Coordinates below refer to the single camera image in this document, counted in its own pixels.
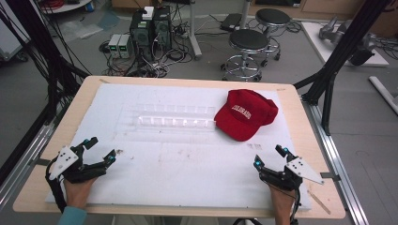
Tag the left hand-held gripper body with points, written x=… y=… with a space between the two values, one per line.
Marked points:
x=72 y=170

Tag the white power supply unit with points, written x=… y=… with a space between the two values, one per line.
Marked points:
x=124 y=46
x=114 y=45

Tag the white foam mat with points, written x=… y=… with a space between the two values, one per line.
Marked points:
x=175 y=150

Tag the black flat device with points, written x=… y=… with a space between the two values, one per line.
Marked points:
x=231 y=21

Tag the aluminium rail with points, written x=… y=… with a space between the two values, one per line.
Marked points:
x=339 y=162
x=23 y=162

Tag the person's left hand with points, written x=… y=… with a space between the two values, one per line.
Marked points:
x=78 y=192

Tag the grey table leg post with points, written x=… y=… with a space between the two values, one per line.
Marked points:
x=194 y=34

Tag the red baseball cap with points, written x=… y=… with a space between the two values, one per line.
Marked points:
x=246 y=114

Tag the person's right hand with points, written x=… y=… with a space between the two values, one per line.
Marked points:
x=282 y=204

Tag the clear plastic divided rack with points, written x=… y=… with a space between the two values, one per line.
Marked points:
x=176 y=118

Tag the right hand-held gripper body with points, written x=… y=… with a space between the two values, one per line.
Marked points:
x=289 y=175

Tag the grey robot part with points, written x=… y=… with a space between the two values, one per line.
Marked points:
x=347 y=34

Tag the white tube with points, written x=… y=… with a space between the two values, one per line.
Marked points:
x=383 y=93

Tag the white floor board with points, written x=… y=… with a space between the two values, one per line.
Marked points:
x=331 y=43

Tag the black computer tower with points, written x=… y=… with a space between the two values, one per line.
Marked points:
x=142 y=34
x=162 y=29

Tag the wooden stick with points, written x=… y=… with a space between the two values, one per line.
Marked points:
x=318 y=202

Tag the black metal frame stand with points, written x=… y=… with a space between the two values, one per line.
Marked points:
x=341 y=56
x=37 y=47

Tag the white box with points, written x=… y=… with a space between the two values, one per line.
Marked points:
x=148 y=12

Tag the black round stool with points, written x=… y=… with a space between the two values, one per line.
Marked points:
x=248 y=40
x=272 y=17

